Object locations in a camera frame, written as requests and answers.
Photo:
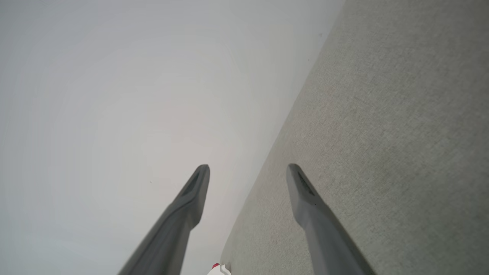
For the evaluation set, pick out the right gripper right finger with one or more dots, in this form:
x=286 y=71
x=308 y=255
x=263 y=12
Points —
x=321 y=229

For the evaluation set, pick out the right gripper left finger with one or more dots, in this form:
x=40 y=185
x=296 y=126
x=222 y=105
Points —
x=179 y=214

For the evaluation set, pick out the red and white jersey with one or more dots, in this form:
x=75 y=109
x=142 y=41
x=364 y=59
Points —
x=219 y=270

